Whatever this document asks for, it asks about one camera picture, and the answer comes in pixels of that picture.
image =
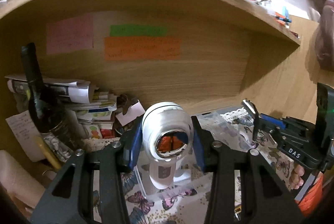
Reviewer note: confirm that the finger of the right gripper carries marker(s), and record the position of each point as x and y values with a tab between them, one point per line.
251	109

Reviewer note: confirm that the orange sticky note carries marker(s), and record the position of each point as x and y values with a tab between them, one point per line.
141	48

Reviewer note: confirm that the green sticky note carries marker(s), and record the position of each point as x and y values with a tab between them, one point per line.
129	30

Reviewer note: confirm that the pink sticky note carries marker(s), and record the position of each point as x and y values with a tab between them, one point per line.
70	35

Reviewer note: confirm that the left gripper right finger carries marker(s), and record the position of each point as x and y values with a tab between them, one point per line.
264	197

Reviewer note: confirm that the butterfly print lace cloth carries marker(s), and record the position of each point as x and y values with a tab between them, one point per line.
186	200

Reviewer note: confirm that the white tape roll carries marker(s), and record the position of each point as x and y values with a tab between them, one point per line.
167	132

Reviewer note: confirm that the clear plastic storage box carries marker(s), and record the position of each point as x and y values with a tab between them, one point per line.
176	170

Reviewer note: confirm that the person's right hand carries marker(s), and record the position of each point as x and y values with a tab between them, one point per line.
295	179

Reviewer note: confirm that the dark wine bottle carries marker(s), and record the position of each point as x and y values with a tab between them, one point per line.
44	106

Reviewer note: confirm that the small white card box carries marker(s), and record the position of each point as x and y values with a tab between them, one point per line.
134	111

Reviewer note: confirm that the stack of papers and booklets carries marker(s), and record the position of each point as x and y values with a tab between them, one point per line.
88	109

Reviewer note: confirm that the handwritten white note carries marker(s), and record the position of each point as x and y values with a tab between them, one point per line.
25	131

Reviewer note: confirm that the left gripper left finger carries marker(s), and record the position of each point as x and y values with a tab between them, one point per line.
69	198

